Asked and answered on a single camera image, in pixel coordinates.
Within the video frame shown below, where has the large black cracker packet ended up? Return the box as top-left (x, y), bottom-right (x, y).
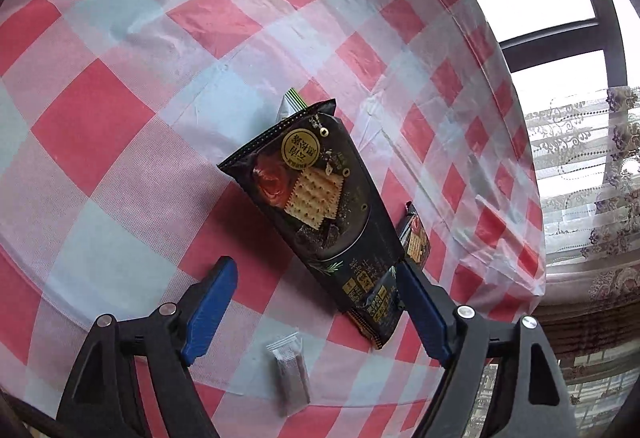
top-left (216, 98), bottom-right (406, 313)

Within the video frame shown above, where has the green white snack packet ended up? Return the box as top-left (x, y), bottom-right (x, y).
top-left (276, 88), bottom-right (308, 123)

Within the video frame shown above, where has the small grey translucent packet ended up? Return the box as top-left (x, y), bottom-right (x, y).
top-left (265, 334), bottom-right (312, 417)

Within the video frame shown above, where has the brown patterned drape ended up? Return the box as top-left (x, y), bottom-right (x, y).
top-left (542, 300), bottom-right (640, 363)

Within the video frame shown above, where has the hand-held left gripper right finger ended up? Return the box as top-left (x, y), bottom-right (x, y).
top-left (395, 260), bottom-right (576, 438)

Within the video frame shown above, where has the white lace curtain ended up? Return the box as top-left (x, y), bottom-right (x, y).
top-left (522, 85), bottom-right (640, 303)

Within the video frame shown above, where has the dark window frame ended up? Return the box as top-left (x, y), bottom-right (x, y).
top-left (500, 0), bottom-right (632, 88)

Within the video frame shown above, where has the red white checked tablecloth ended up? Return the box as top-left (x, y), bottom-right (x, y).
top-left (0, 0), bottom-right (547, 438)

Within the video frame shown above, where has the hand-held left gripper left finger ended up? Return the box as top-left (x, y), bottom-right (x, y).
top-left (56, 256), bottom-right (239, 438)

